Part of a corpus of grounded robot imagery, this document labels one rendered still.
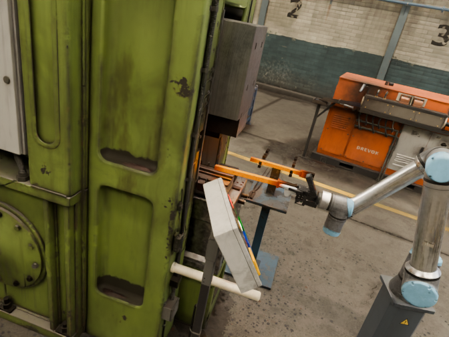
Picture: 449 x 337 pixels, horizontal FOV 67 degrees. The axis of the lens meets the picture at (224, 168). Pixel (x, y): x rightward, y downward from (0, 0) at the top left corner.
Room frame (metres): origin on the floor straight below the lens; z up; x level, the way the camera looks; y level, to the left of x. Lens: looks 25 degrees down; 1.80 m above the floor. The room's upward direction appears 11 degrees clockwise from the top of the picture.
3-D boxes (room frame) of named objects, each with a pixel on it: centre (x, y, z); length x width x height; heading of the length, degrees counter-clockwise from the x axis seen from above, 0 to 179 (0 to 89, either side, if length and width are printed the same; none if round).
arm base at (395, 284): (1.49, -1.11, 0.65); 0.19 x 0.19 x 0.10
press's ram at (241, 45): (1.70, 0.15, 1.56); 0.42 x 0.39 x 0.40; 79
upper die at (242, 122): (1.66, 0.16, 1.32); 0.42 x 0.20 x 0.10; 79
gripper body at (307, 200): (1.56, -0.45, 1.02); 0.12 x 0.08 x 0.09; 79
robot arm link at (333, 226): (1.54, -0.62, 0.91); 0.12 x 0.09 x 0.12; 154
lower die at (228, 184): (1.66, 0.16, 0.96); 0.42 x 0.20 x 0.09; 79
